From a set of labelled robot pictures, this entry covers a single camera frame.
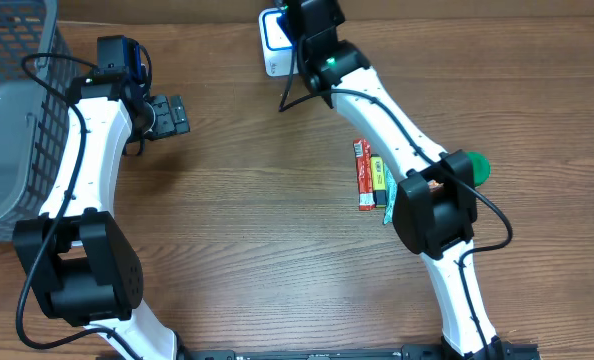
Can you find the yellow black battery tube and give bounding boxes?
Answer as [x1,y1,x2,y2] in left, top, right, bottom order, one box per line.
[370,154,387,208]

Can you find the teal tissue packet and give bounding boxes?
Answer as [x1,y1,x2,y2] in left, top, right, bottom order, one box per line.
[383,165,397,225]

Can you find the orange Kleenex tissue pack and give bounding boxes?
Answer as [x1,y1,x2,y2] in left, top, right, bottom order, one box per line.
[428,180,444,193]

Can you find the green lid jar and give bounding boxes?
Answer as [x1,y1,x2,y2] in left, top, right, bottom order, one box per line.
[467,152,491,187]

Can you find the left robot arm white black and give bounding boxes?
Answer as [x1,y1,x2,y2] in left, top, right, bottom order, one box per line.
[13,35,191,359]

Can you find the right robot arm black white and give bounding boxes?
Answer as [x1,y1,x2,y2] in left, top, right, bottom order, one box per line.
[277,0,504,359]

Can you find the white barcode scanner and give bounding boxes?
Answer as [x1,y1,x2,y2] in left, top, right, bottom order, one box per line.
[258,8,292,77]

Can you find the grey plastic mesh basket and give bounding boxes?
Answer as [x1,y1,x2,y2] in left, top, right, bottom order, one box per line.
[0,0,80,242]

